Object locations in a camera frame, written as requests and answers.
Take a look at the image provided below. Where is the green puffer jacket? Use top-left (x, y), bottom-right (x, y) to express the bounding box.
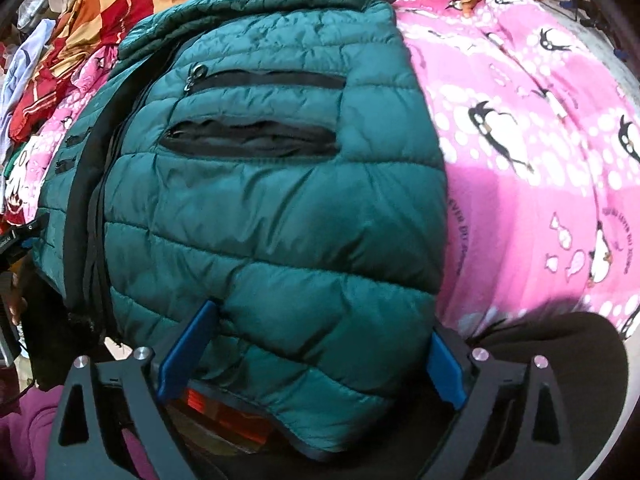
top-left (35, 0), bottom-right (451, 463)

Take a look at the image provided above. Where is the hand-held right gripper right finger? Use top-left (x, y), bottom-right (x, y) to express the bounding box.
top-left (425, 329), bottom-right (576, 480)

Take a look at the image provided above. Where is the black tripod stand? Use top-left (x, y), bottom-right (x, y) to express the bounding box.
top-left (565, 0), bottom-right (631, 61)

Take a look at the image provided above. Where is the red ruffled cloth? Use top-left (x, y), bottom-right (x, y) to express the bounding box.
top-left (7, 60), bottom-right (71, 141)

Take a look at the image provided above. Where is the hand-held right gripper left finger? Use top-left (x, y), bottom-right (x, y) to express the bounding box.
top-left (57, 300), bottom-right (221, 480)

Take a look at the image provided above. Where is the white printed cloth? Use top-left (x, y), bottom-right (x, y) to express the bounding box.
top-left (0, 140), bottom-right (46, 226)

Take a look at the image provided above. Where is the lavender garment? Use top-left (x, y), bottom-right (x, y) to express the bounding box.
top-left (0, 17), bottom-right (56, 161)

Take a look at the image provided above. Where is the person's left hand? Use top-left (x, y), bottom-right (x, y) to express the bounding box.
top-left (10, 270), bottom-right (30, 327)

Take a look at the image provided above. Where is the person's magenta sleeved forearm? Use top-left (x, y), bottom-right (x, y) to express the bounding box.
top-left (0, 385), bottom-right (156, 480)

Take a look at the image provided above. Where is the pink penguin print blanket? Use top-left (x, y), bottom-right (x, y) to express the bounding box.
top-left (20, 0), bottom-right (640, 341)

